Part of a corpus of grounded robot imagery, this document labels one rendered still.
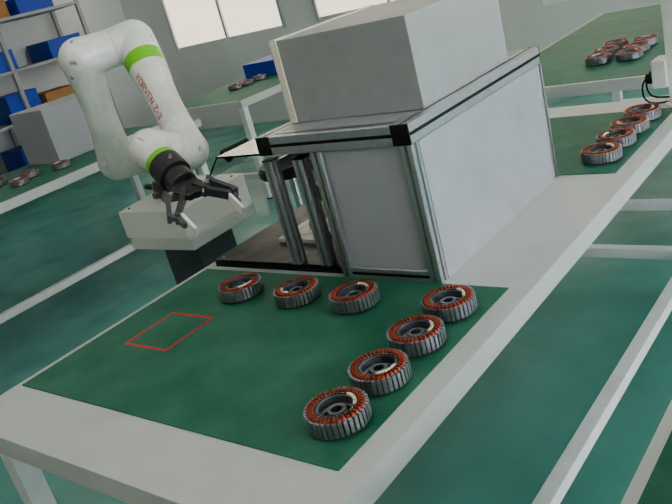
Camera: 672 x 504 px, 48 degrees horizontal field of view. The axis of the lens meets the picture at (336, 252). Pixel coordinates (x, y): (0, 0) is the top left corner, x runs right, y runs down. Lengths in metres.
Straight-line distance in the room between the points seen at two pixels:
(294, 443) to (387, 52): 0.86
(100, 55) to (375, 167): 1.01
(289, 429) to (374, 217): 0.60
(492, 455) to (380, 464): 1.22
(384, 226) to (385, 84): 0.32
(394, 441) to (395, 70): 0.83
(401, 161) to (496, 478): 1.06
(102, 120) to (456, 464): 1.51
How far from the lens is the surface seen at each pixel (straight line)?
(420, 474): 2.38
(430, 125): 1.66
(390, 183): 1.67
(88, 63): 2.37
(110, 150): 2.57
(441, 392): 1.32
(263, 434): 1.34
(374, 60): 1.72
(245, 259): 2.11
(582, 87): 3.37
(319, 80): 1.83
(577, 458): 2.03
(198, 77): 9.43
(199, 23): 9.18
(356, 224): 1.77
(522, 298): 1.57
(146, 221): 2.68
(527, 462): 2.35
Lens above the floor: 1.45
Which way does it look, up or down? 20 degrees down
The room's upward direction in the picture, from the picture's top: 15 degrees counter-clockwise
